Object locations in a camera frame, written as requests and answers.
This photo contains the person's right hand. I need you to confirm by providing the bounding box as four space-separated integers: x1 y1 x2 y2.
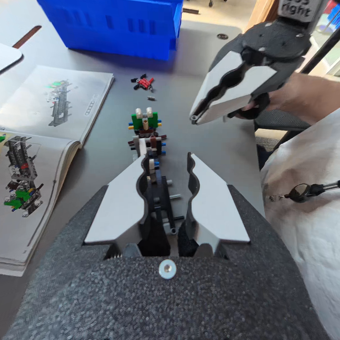
242 76 295 112

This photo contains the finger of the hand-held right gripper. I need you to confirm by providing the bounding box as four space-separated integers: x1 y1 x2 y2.
189 35 245 118
194 65 278 126

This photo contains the black office chair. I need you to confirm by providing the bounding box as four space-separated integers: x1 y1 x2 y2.
254 110 312 160

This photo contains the person's white shirt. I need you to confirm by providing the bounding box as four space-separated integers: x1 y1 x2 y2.
260 107 340 340

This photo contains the multicoloured lego technic model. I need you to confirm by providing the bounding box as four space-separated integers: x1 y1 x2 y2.
127 107 184 236

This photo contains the wooden partition panel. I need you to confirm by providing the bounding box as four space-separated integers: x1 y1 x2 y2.
244 0 282 33

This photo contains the lego instruction booklet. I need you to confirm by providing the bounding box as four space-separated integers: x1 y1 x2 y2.
0 65 115 277

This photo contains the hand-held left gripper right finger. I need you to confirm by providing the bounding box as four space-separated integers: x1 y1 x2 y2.
185 152 251 253

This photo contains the person's right forearm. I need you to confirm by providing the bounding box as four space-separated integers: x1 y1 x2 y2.
290 71 340 125

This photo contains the black pole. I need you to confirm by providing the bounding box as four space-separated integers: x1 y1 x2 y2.
301 27 340 75

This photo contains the stack of blue crates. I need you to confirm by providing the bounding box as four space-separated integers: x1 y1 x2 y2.
325 4 340 28

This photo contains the black lanyard clip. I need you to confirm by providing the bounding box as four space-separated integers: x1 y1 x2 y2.
268 180 340 203

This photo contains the white rounded pad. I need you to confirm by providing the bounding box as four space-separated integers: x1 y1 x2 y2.
0 43 23 75

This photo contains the blue plastic bin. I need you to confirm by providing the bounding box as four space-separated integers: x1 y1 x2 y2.
37 0 184 62

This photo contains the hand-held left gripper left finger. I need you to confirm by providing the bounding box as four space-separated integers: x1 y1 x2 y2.
84 154 150 252

